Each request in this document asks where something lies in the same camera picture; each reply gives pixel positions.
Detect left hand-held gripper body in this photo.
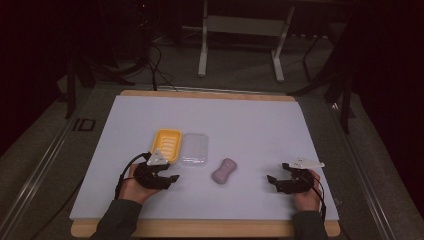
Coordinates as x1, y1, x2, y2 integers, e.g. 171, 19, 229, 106
133, 148, 172, 191

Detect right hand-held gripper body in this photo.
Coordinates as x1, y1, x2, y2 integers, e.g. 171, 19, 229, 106
275, 157, 326, 195

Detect person's left hand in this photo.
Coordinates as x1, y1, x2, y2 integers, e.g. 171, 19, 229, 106
118, 163, 165, 205

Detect person's right hand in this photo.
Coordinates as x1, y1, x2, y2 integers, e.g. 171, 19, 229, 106
293, 169, 322, 212

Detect yellow soap dish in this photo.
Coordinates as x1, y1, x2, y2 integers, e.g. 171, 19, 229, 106
150, 128, 184, 165

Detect clear plastic lid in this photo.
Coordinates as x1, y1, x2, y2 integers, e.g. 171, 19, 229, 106
179, 132, 210, 168

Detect purple soap bar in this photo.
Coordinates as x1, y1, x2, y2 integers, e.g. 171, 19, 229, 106
211, 157, 238, 185

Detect white table mat board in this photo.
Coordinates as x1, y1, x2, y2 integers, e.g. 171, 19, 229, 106
70, 89, 342, 239

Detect white table mat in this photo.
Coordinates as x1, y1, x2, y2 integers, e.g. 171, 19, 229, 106
69, 94, 340, 222

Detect black metal stand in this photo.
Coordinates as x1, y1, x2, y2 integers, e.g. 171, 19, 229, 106
328, 71, 356, 135

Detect white metal stand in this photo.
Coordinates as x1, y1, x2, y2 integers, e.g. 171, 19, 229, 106
197, 0, 296, 84

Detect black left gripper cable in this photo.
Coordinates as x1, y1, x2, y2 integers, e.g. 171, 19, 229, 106
113, 152, 152, 201

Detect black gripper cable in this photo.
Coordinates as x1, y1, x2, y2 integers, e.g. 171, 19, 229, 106
113, 152, 152, 201
299, 173, 328, 222

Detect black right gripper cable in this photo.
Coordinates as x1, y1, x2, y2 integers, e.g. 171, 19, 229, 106
299, 173, 328, 222

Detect metal floor rail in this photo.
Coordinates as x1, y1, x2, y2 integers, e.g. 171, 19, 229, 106
333, 109, 398, 240
0, 114, 83, 238

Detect black floor cables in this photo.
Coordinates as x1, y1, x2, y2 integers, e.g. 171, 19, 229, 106
126, 39, 179, 93

